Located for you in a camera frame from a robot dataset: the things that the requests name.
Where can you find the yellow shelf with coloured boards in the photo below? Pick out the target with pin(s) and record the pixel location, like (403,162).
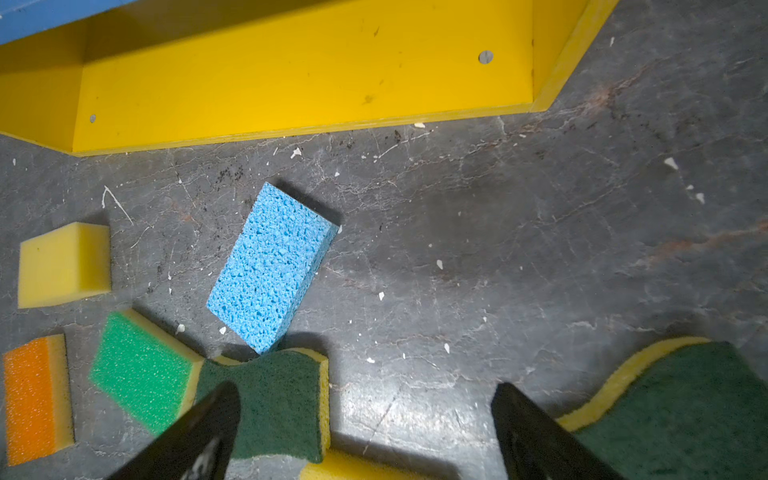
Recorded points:
(103,77)

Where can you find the small yellow sponge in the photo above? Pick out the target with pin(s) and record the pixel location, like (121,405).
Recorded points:
(64,265)

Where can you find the dark green wavy sponge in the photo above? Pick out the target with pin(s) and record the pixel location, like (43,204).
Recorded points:
(684,408)
(284,398)

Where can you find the bright green yellow sponge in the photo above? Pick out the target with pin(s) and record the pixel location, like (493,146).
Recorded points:
(145,370)

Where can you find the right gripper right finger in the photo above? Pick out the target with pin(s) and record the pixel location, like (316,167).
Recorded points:
(534,446)

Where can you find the large yellow sponge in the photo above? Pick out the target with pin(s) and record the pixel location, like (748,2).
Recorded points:
(338,465)

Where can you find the right dark green wavy sponge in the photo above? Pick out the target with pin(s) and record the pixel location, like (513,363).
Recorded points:
(684,408)

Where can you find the middle light blue sponge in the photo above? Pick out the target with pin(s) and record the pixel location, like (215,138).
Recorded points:
(270,268)

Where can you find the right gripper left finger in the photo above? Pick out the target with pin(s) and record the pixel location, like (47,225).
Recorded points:
(198,445)

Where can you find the orange yellow sponge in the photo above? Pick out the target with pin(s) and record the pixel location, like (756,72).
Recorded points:
(39,419)

